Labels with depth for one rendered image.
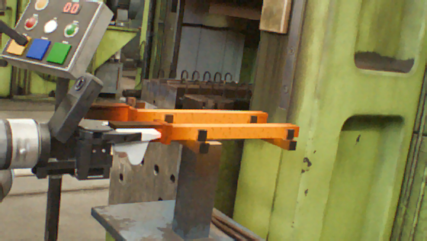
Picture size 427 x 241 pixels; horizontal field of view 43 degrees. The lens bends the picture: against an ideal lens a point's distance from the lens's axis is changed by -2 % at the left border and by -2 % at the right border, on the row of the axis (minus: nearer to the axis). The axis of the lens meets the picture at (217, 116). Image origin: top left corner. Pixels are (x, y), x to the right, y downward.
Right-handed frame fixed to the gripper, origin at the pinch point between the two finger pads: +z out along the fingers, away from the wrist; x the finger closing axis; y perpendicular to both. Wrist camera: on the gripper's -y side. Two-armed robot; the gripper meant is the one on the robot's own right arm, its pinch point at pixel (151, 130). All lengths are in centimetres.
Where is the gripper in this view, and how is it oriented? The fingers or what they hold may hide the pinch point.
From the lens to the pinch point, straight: 94.9
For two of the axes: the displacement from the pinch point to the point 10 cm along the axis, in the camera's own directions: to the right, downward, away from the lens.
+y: -1.4, 9.7, 1.8
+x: 5.7, 2.3, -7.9
